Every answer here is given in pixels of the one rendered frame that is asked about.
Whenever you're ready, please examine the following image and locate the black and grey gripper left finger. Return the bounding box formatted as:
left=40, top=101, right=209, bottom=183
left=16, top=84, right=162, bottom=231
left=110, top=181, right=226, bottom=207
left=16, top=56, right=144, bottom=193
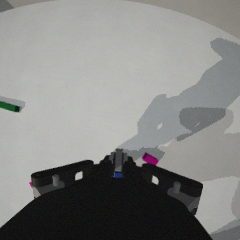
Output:
left=31, top=152, right=116, bottom=199

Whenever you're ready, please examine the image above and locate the grey rod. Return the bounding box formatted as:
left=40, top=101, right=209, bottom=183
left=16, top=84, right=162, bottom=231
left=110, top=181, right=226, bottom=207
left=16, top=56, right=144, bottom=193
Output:
left=115, top=149, right=123, bottom=172

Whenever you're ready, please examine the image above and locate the green rod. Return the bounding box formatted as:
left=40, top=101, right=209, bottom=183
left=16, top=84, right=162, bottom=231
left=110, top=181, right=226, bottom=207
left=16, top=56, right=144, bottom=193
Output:
left=0, top=102, right=20, bottom=112

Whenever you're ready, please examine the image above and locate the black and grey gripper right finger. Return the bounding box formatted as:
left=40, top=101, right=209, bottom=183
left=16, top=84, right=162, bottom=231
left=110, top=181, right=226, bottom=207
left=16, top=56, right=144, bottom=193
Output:
left=121, top=153, right=203, bottom=215

